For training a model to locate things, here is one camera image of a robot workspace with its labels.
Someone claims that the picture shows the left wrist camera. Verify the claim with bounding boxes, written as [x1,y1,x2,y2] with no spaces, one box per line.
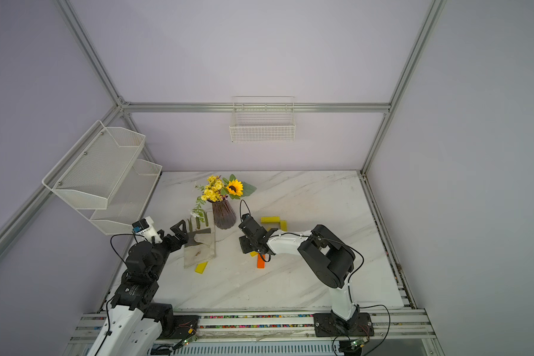
[132,217,163,244]

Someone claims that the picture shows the orange building block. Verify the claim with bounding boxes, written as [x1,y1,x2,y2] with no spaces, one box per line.
[257,255,266,269]

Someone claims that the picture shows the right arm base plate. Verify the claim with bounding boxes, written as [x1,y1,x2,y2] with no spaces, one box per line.
[313,312,375,338]

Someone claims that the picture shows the yellow artificial flower bouquet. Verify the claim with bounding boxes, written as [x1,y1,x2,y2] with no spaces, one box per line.
[191,174,257,221]

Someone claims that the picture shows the white two-tier mesh shelf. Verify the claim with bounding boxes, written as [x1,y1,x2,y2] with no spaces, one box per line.
[42,121,162,235]

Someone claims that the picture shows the aluminium mounting rail base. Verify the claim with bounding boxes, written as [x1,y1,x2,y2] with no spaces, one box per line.
[64,306,443,355]

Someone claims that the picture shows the white wire wall basket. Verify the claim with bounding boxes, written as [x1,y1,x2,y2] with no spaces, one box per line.
[229,96,296,143]

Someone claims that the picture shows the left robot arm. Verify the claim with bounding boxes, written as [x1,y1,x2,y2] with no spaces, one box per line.
[88,217,188,355]

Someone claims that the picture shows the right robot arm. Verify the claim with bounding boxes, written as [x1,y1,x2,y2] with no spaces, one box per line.
[238,214,360,327]

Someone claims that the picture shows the purple ribbed glass vase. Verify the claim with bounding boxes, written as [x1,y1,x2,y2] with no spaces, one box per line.
[212,200,237,230]

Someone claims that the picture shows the white grey work glove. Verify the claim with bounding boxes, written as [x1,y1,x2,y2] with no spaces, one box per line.
[183,212,216,268]

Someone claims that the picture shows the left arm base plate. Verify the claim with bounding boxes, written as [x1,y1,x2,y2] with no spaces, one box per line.
[160,314,200,340]

